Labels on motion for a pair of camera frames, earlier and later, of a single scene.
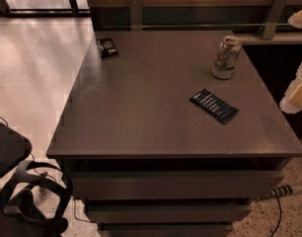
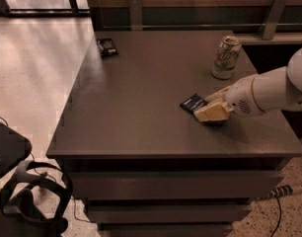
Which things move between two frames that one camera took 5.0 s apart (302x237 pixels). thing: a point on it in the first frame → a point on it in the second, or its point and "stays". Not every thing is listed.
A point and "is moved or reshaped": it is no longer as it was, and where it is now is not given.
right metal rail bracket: x=274 y=16 stays
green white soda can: x=226 y=57 stays
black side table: x=9 y=148 stays
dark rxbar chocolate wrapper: x=108 y=46 stays
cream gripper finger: x=300 y=19 → x=241 y=97
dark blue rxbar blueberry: x=214 y=108 is moved or reshaped
